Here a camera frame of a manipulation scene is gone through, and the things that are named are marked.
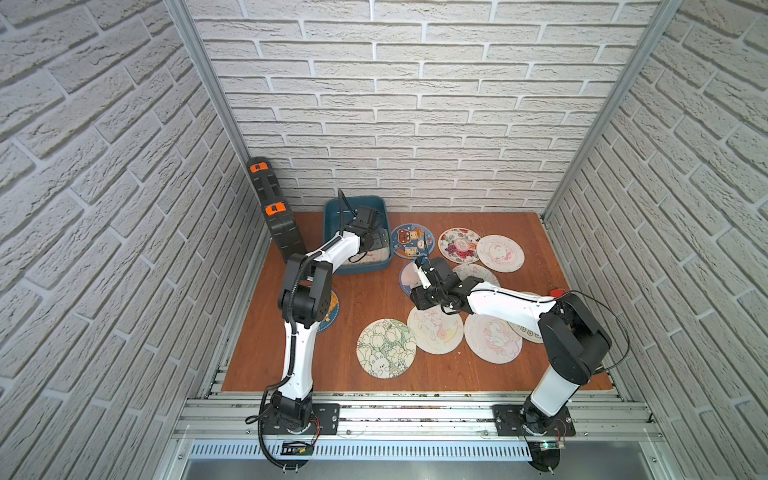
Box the beige bear bow coaster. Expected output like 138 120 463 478
345 229 390 265

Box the teal storage box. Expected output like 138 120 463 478
323 196 394 275

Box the cream pink character coaster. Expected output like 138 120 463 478
407 306 464 355

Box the dark blue cartoon coaster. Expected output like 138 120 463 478
318 290 340 332

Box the green bunnies coaster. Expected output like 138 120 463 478
356 318 417 379

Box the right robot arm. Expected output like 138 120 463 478
410 256 612 435

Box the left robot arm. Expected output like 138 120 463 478
266 205 386 431

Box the lavender bear coaster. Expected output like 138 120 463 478
399 256 432 296

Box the white butterfly coaster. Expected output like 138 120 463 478
453 264 500 287

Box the blue cartoon animals coaster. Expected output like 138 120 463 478
390 223 435 259

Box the floral pink coaster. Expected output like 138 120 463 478
437 227 481 264

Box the white pink sketch coaster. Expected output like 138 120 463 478
477 235 525 273

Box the pink piglet coaster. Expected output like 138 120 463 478
464 314 523 364

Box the black orange tool case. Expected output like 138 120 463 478
247 157 307 261

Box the white dog face coaster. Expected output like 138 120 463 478
512 292 543 344

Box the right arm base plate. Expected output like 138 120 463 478
491 404 576 438

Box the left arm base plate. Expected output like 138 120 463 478
260 403 341 436

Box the aluminium rail frame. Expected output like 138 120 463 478
171 391 665 461

